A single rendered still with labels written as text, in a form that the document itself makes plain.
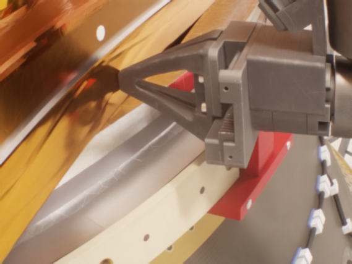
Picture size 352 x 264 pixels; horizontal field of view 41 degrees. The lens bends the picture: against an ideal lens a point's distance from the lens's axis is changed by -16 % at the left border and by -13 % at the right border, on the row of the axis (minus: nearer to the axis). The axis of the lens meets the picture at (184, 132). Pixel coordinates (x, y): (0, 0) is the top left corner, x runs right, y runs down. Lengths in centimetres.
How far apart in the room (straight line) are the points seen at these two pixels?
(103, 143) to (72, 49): 8
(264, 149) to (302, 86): 15
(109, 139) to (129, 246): 8
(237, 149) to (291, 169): 33
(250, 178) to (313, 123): 13
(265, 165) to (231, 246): 9
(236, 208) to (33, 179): 19
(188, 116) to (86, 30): 9
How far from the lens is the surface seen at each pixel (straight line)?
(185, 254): 45
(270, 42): 33
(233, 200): 42
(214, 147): 32
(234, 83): 29
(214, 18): 56
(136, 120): 38
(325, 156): 78
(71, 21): 30
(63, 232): 34
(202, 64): 33
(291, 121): 33
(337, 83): 32
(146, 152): 41
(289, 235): 60
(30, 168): 28
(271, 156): 47
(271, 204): 58
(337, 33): 31
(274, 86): 31
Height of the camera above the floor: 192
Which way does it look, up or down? 30 degrees down
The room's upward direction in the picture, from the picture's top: 6 degrees counter-clockwise
